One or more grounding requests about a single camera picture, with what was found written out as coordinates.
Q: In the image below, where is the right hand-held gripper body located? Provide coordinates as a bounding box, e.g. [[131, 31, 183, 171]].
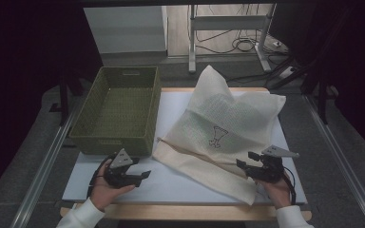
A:
[[244, 144, 300, 184]]

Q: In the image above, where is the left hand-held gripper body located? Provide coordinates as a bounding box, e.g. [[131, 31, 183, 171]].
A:
[[103, 147, 144, 190]]

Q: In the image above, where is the cream mesh laundry bag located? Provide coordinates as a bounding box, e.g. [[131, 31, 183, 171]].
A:
[[151, 64, 287, 206]]

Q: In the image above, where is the green woven basket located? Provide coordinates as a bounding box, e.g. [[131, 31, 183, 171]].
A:
[[68, 66, 163, 157]]

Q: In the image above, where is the person's right hand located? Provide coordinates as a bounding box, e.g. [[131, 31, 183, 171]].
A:
[[256, 177, 293, 211]]

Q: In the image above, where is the person's left hand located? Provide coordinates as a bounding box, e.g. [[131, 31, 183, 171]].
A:
[[89, 159, 137, 213]]

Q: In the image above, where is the white table mat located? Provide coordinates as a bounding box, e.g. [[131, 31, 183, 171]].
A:
[[61, 90, 309, 205]]

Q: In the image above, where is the black metal stand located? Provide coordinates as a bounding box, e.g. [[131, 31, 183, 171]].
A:
[[299, 75, 331, 125], [48, 66, 86, 126]]

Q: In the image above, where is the white power strip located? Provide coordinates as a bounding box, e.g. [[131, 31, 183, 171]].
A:
[[278, 65, 298, 81]]

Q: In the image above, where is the grey cabinet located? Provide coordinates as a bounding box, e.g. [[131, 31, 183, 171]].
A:
[[82, 5, 169, 55]]

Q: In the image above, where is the dark curtain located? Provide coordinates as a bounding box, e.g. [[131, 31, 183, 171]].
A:
[[267, 0, 365, 161], [0, 0, 105, 205]]

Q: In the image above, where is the left hand-held gripper black cable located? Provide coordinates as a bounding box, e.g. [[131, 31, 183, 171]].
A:
[[86, 153, 119, 200]]

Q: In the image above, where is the hand-held gripper black cable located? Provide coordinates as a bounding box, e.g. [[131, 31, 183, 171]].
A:
[[86, 153, 119, 200], [280, 164, 298, 206]]

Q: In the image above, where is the right hand-held gripper black cable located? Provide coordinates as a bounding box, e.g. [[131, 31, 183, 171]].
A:
[[280, 164, 298, 206]]

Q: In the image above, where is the aluminium floor rail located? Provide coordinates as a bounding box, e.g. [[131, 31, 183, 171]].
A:
[[301, 94, 365, 228], [9, 94, 87, 228]]

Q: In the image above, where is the bundle of black floor cables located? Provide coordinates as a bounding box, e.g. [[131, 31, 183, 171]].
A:
[[195, 3, 302, 88]]

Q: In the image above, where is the white metal desk frame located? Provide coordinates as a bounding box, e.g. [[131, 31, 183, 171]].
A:
[[187, 3, 279, 75]]

